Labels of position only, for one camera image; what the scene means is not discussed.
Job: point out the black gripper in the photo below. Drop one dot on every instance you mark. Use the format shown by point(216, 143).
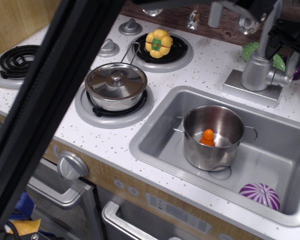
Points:
point(283, 33)

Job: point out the silver toy faucet with lever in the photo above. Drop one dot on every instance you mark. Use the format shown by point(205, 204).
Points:
point(259, 82)

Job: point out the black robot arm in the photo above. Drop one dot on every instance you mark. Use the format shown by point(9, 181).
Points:
point(43, 111)

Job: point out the purple toy eggplant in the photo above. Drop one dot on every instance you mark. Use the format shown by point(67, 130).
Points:
point(296, 75)

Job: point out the green toy lettuce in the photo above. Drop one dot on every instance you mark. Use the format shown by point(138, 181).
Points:
point(250, 48)

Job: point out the hanging silver ladle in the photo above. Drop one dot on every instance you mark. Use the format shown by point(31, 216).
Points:
point(247, 26)

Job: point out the grey toy sink basin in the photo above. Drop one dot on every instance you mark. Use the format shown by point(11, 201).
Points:
point(245, 155)

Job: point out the tall steel pot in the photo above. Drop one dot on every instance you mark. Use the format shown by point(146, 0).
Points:
point(229, 131)

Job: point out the back right stove burner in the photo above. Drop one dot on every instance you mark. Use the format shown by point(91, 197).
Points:
point(179, 56)

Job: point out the stove burner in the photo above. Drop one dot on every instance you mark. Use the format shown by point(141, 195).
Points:
point(179, 56)
point(14, 65)
point(104, 119)

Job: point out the orange toy carrot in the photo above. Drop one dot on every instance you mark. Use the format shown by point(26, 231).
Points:
point(208, 138)

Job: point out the yellow toy bell pepper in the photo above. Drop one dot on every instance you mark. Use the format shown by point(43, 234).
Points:
point(158, 43)

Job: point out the purple striped toy onion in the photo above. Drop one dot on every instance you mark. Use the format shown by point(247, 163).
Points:
point(262, 194)

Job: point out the hanging slotted spoon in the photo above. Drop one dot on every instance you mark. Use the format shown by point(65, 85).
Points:
point(152, 12)

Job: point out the silver stove knob back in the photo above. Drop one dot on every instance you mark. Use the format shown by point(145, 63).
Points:
point(130, 28)

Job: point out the silver stove knob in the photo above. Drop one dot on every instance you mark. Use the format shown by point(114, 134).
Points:
point(130, 28)
point(108, 49)

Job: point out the front right stove burner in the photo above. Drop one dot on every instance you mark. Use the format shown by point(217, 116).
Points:
point(104, 119)

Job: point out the steel pot with lid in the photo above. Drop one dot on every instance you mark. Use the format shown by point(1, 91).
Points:
point(116, 86)

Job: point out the silver stove knob middle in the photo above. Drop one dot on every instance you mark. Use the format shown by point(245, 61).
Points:
point(108, 49)

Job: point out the silver oven dial knob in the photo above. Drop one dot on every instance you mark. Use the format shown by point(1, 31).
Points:
point(70, 166)

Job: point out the front left stove burner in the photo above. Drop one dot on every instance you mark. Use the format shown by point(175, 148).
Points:
point(14, 65)

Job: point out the yellow cloth piece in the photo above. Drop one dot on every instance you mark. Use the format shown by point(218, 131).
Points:
point(23, 227)

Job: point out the silver dishwasher door handle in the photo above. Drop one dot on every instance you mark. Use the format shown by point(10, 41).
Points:
point(109, 216)

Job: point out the silver oven door handle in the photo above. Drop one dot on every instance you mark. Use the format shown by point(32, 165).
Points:
point(65, 194)

